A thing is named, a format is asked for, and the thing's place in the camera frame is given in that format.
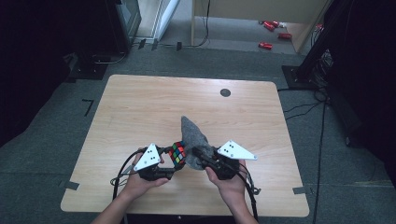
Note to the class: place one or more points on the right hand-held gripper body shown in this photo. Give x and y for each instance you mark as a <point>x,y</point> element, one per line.
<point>229,165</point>

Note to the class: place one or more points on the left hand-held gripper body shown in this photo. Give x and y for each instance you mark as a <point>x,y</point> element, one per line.
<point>149,161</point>

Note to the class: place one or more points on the multicoloured puzzle cube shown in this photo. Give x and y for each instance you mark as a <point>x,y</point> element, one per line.
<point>178,154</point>

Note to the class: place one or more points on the grey cloth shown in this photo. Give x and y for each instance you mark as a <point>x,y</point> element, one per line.
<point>193,137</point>

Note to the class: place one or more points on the person's right hand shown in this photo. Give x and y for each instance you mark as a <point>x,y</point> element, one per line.
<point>230,189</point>

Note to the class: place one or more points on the person's left hand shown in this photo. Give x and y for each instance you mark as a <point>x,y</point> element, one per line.
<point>137,186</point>

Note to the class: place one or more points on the dark round table grommet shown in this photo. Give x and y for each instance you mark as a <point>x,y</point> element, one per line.
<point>225,92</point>

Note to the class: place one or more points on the grey tape strip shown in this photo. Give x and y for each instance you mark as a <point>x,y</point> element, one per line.
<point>71,185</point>
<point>299,190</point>

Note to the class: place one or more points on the black metal stand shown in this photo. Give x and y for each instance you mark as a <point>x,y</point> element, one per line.
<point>306,68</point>

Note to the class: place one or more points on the red can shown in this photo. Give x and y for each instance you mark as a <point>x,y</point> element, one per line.
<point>285,35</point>
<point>265,45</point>
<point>268,26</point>
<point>275,23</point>

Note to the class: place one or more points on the black cabinet with monitor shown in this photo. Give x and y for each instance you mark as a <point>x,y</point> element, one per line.
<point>121,25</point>

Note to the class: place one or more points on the white door panel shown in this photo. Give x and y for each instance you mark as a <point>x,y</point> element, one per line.
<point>165,17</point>

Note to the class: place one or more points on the black floor base plate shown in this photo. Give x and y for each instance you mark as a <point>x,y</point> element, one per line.
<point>88,70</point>

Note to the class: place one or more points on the light wooden desk frame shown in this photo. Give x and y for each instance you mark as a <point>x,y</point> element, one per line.
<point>249,7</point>

